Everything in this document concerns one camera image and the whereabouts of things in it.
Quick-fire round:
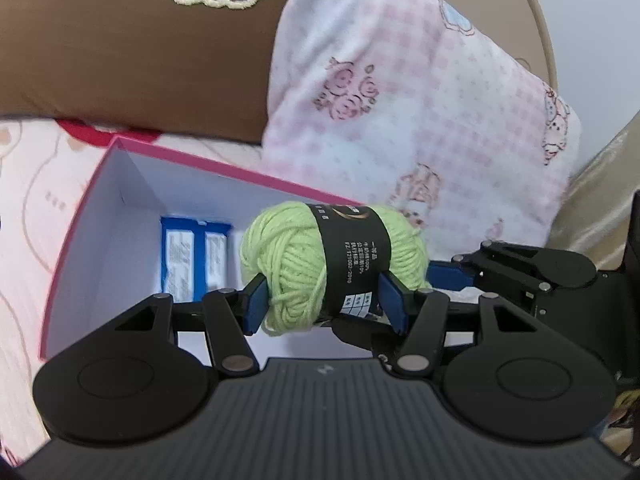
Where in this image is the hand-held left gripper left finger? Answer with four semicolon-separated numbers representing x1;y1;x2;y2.
115;275;272;379

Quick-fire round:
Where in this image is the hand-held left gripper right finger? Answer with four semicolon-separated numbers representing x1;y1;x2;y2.
376;271;542;378

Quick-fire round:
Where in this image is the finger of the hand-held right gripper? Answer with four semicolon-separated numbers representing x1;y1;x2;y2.
329;315;412;362
428;241;552;302

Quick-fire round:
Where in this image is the green yarn ball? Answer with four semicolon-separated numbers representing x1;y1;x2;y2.
240;201;432;337

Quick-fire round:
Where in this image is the blue snack packet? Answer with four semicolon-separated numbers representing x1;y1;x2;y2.
160;216;234;304

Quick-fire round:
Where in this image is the pink cardboard box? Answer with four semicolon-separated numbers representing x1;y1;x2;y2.
40;135;482;362

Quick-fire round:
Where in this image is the golden satin cloth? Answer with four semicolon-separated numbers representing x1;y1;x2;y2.
547;110;640;272

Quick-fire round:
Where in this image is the pink checked cartoon pillow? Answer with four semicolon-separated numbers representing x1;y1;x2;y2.
260;0;584;262

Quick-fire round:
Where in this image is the beige padded headboard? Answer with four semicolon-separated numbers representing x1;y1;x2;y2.
505;0;557;88

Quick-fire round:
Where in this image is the brown cloud-embroidered pillow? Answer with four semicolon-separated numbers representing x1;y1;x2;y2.
0;0;297;147

